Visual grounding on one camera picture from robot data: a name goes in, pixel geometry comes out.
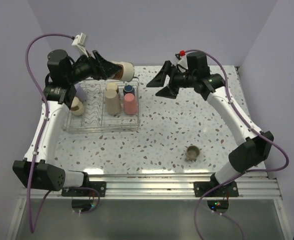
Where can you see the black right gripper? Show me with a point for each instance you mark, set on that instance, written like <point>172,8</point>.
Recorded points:
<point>159,81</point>

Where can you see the lilac plastic cup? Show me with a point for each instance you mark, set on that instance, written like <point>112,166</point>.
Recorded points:
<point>80,93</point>

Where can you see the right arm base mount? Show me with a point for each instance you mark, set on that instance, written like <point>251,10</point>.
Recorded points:
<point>213,190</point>

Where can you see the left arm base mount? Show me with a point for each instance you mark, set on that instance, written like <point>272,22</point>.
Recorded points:
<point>91,188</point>

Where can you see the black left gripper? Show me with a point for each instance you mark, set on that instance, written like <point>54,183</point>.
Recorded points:
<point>101,69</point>

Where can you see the dark blue ceramic mug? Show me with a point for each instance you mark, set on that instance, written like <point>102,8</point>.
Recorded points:
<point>128,89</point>

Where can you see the small olive handled cup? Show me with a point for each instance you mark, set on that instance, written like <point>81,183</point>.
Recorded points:
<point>192,153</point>

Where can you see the pink plastic cup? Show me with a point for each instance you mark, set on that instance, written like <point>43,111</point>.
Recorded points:
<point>130,104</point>

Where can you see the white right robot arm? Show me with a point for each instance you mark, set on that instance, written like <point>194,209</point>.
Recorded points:
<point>253,145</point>

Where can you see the steel wire dish rack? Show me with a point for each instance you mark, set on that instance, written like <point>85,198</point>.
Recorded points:
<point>95,118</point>

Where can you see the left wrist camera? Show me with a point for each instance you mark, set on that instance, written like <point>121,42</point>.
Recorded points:
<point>79,43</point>

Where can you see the beige plastic cup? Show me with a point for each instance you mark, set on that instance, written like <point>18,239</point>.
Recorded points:
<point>112,102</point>

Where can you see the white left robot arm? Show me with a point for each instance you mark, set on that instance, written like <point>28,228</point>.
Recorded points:
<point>36,170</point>

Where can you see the aluminium rail table edge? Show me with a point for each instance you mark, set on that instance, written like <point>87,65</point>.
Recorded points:
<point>182,186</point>

